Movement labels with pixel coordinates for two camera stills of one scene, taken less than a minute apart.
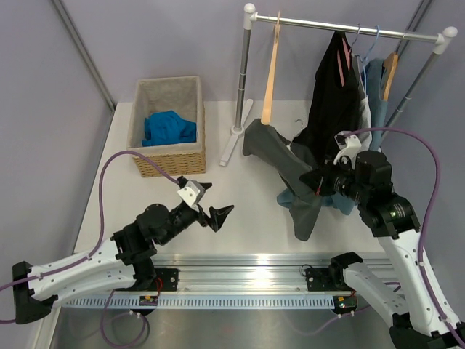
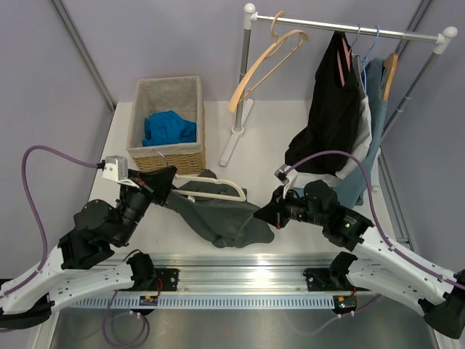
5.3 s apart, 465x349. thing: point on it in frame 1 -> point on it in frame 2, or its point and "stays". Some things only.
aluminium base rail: [255, 273] stays
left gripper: [216, 216] -> [155, 185]
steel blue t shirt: [375, 78] stays
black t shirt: [335, 102] stays
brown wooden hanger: [390, 62] stays
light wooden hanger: [266, 113] -> [276, 40]
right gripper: [318, 180] -> [275, 212]
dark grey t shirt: [290, 161] -> [229, 222]
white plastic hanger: [288, 146] -> [214, 196]
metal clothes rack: [251, 17] stays
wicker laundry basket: [167, 123] stays
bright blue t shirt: [166, 127] stays
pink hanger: [347, 58] stays
